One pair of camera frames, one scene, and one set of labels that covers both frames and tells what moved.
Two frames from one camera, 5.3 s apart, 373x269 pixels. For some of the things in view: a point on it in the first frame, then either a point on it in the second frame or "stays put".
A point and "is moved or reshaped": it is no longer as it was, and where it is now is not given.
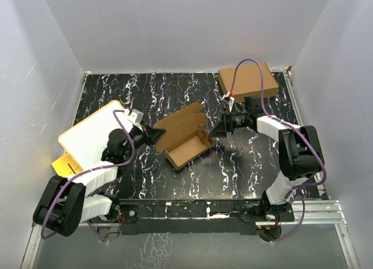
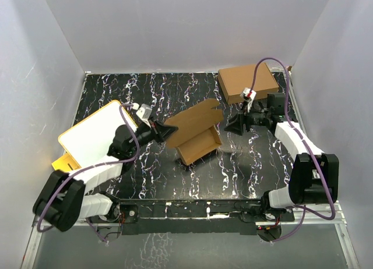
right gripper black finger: [220, 130] to [235, 125]
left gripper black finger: [154, 134] to [166, 131]
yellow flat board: [65, 166] stays put
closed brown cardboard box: [247, 81] stays put
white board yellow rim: [87, 141] stays put
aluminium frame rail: [313, 213] stays put
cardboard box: [184, 140] is moved or reshaped
